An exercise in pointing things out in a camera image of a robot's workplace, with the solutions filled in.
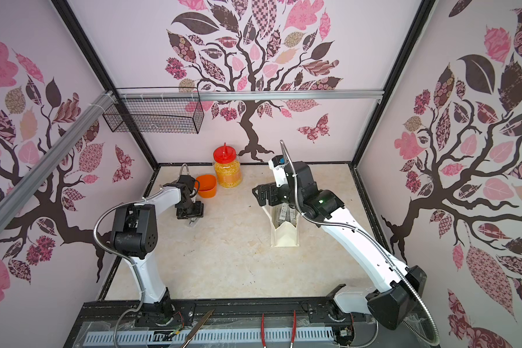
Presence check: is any orange plastic bowl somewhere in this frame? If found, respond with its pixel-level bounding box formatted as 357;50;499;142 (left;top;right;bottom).
196;175;218;199

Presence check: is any clear compass set case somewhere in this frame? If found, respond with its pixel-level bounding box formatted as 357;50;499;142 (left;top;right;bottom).
188;217;201;227
277;204;297;227

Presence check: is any aluminium rail left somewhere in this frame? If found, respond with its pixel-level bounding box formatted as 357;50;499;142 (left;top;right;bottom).
0;91;114;234

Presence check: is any cream canvas tote bag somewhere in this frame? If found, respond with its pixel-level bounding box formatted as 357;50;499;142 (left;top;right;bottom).
262;204;301;247

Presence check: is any aluminium rail back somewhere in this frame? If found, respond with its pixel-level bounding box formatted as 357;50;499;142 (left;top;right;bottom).
118;89;384;102

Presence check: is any black wire basket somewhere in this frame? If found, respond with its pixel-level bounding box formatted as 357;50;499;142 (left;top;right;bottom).
102;87;205;134

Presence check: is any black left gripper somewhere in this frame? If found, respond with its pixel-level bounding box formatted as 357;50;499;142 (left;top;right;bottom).
177;198;204;219

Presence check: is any red lid yellow candy jar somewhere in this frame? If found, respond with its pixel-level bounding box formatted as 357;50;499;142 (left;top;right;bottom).
213;144;242;189

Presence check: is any aluminium rail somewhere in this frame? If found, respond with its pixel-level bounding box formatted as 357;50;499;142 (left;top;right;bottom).
118;89;384;102
0;91;114;234

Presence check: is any white slotted cable duct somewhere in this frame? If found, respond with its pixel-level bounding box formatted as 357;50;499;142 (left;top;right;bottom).
75;327;336;348

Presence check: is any black corner frame post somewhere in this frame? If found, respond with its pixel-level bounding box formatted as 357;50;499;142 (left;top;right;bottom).
350;0;436;168

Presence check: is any black left corner post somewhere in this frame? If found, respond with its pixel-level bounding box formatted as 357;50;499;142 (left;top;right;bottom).
51;0;160;170

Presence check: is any brown flat stick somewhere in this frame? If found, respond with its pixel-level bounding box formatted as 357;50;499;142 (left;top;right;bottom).
181;310;214;348

